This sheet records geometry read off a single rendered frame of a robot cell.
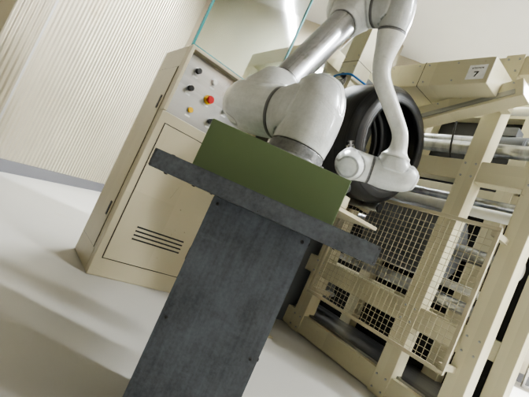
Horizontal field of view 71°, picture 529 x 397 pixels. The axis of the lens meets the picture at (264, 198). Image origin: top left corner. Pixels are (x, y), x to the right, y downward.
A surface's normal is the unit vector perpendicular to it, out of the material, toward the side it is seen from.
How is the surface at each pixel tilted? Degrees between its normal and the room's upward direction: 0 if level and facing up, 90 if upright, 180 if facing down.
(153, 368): 90
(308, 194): 90
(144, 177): 90
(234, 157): 90
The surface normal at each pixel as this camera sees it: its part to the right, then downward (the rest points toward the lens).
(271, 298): -0.08, -0.09
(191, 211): 0.55, 0.21
